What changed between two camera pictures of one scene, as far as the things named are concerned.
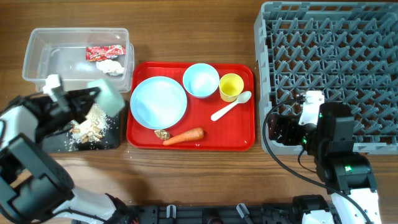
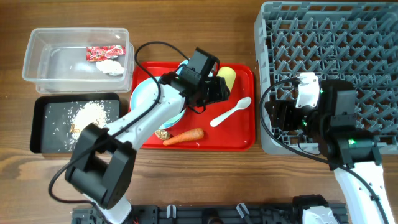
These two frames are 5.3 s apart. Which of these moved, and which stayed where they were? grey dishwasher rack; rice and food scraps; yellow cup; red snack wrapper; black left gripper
Moved: black left gripper; yellow cup
Stayed: rice and food scraps; red snack wrapper; grey dishwasher rack
